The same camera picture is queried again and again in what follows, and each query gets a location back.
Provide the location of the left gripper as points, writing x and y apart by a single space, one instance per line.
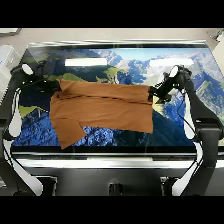
50 86

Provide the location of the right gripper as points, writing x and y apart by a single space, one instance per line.
160 89

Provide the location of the brown shirt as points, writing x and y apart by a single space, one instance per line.
106 111

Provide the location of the silver frame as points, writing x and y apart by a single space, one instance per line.
100 163

